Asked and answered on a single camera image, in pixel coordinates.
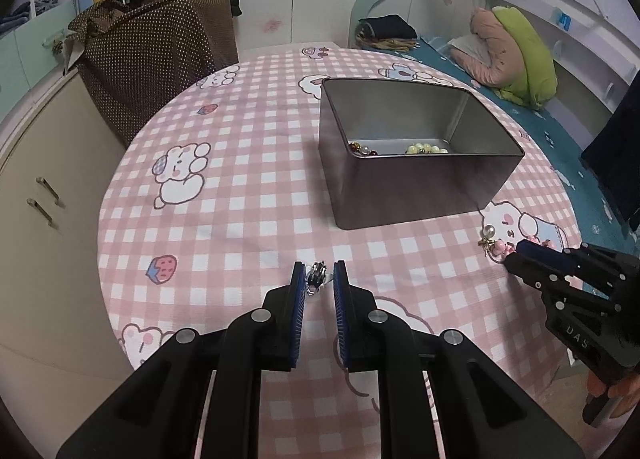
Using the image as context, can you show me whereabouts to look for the cream cabinet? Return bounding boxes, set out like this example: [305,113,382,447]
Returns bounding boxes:
[0,70,132,377]

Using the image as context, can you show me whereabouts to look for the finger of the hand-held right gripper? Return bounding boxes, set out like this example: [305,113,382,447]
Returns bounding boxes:
[517,239,640,301]
[504,253,618,316]

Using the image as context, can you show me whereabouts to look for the folded blue jeans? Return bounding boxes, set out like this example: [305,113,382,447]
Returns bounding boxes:
[0,13,32,36]

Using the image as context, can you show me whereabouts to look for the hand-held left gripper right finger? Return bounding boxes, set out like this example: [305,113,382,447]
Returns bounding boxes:
[333,260,586,459]

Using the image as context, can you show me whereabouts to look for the folded tan clothes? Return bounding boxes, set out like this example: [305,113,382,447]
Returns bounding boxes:
[357,37,419,53]

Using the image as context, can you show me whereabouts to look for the green quilt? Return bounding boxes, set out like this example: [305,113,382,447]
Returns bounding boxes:
[492,5,559,111]

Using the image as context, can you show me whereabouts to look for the small silver earring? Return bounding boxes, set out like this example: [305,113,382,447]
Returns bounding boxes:
[307,261,331,297]

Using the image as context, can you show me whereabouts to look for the pearl and gold earring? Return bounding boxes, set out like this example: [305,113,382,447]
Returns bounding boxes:
[477,224,497,256]

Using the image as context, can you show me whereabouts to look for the dark hanging garment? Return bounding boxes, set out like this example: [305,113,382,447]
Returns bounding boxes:
[580,73,640,233]

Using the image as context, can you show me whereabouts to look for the folded dark clothes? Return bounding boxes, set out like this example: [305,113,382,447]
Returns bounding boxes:
[355,14,419,40]

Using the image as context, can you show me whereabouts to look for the grey metal tin box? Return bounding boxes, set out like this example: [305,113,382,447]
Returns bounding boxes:
[318,78,525,231]

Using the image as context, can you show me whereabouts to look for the brown dotted cloth cover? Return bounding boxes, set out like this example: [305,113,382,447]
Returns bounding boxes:
[67,0,240,145]

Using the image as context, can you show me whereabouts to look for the metal cabinet handle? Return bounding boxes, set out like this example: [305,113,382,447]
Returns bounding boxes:
[26,198,55,228]
[36,178,65,208]

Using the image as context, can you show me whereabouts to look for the mint green drawer unit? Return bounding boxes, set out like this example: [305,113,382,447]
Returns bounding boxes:
[0,13,92,132]

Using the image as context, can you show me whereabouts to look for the pink quilt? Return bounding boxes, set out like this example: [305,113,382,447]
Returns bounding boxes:
[451,7,524,86]

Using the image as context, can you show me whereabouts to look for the person's right hand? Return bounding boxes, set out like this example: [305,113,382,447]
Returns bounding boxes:
[586,370,640,420]

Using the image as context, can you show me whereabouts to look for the pink checkered bear tablecloth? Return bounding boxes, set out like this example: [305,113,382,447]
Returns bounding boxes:
[97,43,584,459]

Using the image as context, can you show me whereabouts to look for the blue candy print bedsheet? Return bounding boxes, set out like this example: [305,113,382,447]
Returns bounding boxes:
[414,33,640,260]

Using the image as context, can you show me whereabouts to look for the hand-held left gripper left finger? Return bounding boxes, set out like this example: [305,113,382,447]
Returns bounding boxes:
[56,261,307,459]

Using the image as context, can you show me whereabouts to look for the white pillow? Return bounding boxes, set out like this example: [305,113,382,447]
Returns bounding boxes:
[446,36,486,58]

